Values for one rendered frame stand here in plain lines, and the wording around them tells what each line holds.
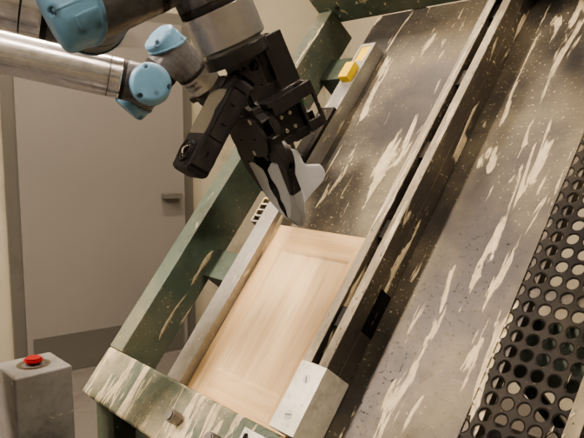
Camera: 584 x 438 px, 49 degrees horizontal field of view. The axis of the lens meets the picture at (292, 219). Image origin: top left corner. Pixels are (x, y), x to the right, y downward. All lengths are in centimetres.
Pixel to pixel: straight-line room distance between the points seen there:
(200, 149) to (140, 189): 348
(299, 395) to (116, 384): 55
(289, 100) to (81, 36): 22
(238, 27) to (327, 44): 126
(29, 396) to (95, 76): 66
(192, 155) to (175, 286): 98
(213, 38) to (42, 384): 96
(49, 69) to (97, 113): 282
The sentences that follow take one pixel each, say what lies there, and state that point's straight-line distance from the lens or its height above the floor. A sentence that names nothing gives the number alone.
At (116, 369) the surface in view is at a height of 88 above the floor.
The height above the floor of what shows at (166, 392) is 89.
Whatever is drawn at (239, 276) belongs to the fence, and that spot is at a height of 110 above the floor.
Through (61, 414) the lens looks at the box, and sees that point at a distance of 151.
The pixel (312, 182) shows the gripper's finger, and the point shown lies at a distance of 73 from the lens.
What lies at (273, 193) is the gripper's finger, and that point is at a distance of 74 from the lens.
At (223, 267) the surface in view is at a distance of 162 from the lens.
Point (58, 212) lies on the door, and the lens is 400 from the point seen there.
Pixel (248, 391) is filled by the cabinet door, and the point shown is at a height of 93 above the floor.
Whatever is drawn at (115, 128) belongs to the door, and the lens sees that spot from 408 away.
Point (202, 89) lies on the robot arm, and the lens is 141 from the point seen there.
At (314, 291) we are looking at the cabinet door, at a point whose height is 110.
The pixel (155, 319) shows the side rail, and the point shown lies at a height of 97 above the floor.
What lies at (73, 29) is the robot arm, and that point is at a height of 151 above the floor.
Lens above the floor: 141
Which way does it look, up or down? 7 degrees down
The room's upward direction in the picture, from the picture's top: straight up
